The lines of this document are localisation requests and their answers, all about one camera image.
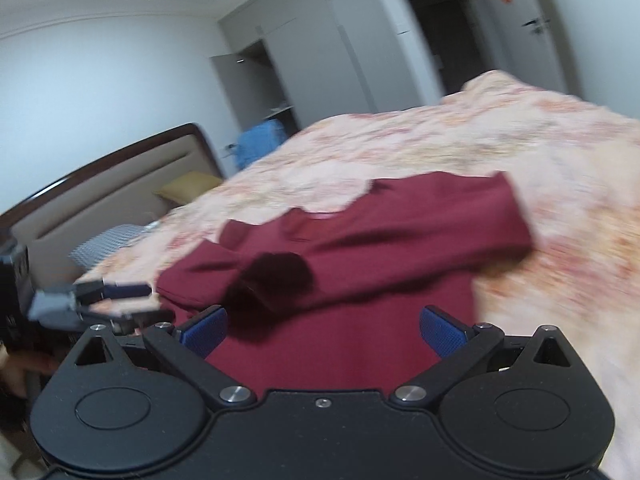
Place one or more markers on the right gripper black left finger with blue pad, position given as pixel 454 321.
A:
pixel 182 352

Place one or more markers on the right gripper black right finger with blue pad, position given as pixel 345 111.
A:
pixel 462 350

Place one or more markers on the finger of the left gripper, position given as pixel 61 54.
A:
pixel 125 323
pixel 92 292

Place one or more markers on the dark red garment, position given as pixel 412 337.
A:
pixel 333 301

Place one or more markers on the blue clothing pile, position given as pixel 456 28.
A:
pixel 258 142

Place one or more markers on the checked grey pillow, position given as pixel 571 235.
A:
pixel 91 252

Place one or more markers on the beige padded wooden headboard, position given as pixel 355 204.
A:
pixel 118 188

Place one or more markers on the yellow pillow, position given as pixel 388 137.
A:
pixel 188 187

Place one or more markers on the floral peach bed quilt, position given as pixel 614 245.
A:
pixel 574 166

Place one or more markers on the grey room door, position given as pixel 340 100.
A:
pixel 545 61

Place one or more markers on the grey wardrobe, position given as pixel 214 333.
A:
pixel 336 57

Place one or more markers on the metal door handle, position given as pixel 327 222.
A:
pixel 537 26

